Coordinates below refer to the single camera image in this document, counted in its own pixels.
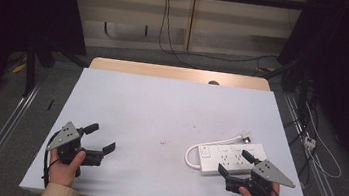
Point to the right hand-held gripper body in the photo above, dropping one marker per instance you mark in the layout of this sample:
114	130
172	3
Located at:
261	181

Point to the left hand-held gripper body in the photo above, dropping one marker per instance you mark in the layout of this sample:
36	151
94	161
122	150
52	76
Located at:
67	145

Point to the white power plug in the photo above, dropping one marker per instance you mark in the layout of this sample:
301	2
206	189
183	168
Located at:
244	137

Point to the person's left hand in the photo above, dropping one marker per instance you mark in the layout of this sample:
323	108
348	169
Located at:
64	170

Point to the white floor power strip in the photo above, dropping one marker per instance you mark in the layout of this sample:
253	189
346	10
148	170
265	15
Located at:
309	142

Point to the black metal stand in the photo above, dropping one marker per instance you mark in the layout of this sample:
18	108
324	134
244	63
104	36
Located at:
30	70

